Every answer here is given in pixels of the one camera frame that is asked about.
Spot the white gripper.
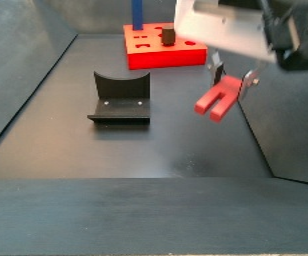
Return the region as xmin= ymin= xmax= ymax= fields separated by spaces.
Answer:
xmin=174 ymin=0 xmax=276 ymax=100

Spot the red double-square object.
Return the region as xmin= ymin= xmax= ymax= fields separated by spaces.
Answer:
xmin=194 ymin=75 xmax=243 ymax=122

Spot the red shape-sorting board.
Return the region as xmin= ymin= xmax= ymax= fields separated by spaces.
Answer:
xmin=124 ymin=23 xmax=208 ymax=70

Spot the brown rounded peg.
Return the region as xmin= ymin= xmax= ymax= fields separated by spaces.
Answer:
xmin=161 ymin=26 xmax=176 ymax=46

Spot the black curved holder stand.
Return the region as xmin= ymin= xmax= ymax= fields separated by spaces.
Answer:
xmin=88 ymin=73 xmax=150 ymax=124

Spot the blue rectangular block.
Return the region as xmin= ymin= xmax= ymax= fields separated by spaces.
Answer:
xmin=132 ymin=0 xmax=144 ymax=31

